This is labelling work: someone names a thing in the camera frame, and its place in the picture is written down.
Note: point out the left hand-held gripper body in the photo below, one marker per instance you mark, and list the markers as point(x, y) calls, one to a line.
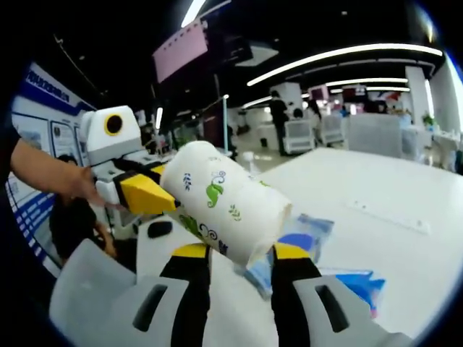
point(108, 144)

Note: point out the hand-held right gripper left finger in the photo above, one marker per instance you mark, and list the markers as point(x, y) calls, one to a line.
point(191, 300)

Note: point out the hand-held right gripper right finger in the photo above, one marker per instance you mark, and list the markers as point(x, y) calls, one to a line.
point(293, 307)

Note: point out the blue crinkled snack packet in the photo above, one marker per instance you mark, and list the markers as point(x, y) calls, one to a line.
point(358, 285)

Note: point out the printed white paper cup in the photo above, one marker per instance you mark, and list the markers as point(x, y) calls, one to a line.
point(224, 195)

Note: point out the person's left hand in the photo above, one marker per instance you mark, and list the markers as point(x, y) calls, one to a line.
point(79, 188)

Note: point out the large dark monitor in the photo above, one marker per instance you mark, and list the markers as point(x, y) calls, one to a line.
point(213, 123)

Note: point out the white table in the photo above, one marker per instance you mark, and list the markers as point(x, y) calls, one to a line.
point(380, 260)

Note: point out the ceiling hung display screen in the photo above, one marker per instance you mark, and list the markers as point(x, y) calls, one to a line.
point(179, 50)

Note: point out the white mesh office chair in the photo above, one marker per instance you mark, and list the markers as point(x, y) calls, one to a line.
point(298, 136)
point(332, 130)

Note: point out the grey desk partition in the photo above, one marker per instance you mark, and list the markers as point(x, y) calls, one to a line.
point(374, 135)

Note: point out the long ceiling light strip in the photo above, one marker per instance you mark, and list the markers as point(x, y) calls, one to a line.
point(343, 58)

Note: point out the green potted plant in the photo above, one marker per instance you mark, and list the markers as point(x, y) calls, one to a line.
point(427, 120)

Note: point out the blue white wall poster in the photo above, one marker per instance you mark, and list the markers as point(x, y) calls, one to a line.
point(36, 119)

